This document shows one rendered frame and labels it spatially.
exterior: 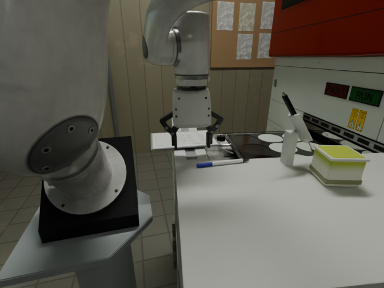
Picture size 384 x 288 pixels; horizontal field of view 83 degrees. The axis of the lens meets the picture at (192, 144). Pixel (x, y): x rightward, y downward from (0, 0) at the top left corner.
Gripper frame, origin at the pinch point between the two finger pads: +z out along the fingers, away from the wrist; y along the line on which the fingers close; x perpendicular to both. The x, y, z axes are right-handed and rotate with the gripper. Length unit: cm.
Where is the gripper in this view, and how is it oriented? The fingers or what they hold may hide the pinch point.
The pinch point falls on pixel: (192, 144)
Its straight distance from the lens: 60.3
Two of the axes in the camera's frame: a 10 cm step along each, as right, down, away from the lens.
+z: 0.1, 9.3, 3.7
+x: 1.0, 3.6, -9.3
